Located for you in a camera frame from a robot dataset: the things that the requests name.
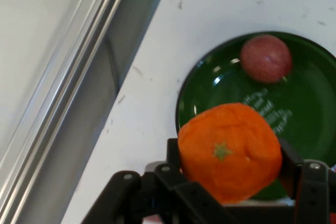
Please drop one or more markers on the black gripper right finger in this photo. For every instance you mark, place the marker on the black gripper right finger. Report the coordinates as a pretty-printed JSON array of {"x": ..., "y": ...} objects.
[{"x": 315, "y": 190}]

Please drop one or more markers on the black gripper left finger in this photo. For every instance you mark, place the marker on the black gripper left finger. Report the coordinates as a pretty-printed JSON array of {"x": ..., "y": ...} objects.
[{"x": 157, "y": 197}]

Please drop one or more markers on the orange toy mandarin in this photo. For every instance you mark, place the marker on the orange toy mandarin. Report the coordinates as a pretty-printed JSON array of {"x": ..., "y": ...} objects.
[{"x": 231, "y": 150}]

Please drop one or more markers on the round green plate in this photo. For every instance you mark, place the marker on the round green plate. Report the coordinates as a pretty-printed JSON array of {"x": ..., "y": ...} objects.
[{"x": 309, "y": 108}]

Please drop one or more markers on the red toy apple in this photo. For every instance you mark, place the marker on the red toy apple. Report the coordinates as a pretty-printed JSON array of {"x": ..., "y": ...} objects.
[{"x": 266, "y": 58}]

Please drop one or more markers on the aluminium wall rail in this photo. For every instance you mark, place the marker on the aluminium wall rail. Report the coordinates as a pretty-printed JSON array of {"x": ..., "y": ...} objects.
[{"x": 71, "y": 77}]

